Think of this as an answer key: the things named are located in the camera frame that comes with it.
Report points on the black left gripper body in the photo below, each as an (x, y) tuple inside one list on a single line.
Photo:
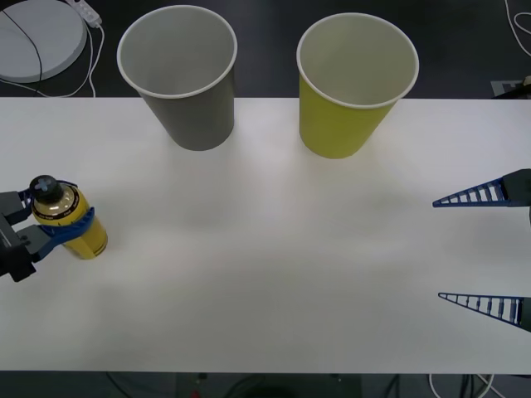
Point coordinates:
[(14, 259)]

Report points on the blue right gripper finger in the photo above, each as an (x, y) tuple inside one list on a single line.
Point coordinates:
[(526, 313), (516, 188)]

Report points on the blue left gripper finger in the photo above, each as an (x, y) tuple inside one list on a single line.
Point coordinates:
[(14, 205), (50, 237)]

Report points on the yellow bottle with black cap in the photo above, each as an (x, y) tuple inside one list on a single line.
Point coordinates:
[(85, 234)]

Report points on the grey floor outlet plate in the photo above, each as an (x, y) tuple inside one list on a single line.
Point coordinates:
[(504, 88)]

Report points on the white round floor base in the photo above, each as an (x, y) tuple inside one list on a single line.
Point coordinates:
[(54, 41)]

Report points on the grey plastic bin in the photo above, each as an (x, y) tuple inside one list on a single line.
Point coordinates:
[(195, 120)]

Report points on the yellow-green plastic bin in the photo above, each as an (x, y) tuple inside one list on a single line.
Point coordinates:
[(332, 128)]

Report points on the white power strip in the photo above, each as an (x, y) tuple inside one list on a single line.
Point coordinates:
[(85, 10)]

